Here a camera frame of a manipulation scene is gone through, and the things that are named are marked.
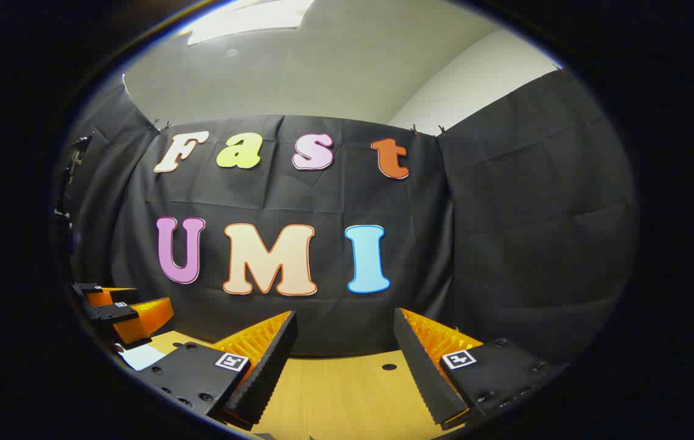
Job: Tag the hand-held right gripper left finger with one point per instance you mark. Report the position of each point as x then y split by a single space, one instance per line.
264 366

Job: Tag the black backdrop cloth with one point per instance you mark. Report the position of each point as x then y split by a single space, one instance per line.
505 244

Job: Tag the ceiling light panel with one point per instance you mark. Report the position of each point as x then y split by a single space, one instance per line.
243 18

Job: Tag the white suitcase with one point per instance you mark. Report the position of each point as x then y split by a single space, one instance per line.
140 356

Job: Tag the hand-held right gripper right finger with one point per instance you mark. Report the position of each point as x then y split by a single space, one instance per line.
423 366

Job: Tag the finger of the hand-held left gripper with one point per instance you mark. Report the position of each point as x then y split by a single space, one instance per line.
108 296
139 321

